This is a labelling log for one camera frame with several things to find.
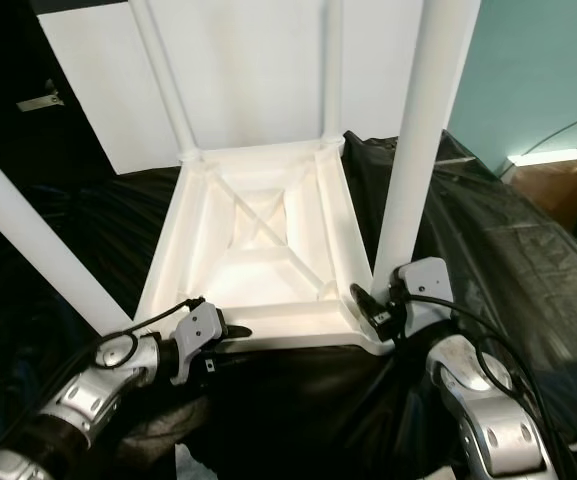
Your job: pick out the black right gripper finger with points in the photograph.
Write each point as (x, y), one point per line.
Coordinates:
(371, 308)

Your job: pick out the white plastic table leg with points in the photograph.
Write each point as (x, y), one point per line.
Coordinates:
(168, 80)
(421, 150)
(333, 70)
(43, 240)

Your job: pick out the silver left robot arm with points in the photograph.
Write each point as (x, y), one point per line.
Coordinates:
(98, 395)

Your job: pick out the black plastic cover sheet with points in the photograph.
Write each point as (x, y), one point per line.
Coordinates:
(528, 280)

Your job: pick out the brown wooden furniture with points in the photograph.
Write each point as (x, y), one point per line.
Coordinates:
(568, 195)

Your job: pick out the black door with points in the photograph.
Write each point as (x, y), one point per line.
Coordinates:
(18, 50)

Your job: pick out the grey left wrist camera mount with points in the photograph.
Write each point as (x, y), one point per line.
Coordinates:
(196, 332)

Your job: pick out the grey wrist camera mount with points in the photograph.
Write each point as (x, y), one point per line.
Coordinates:
(196, 332)
(426, 283)

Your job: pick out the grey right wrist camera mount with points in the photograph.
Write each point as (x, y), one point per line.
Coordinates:
(426, 283)

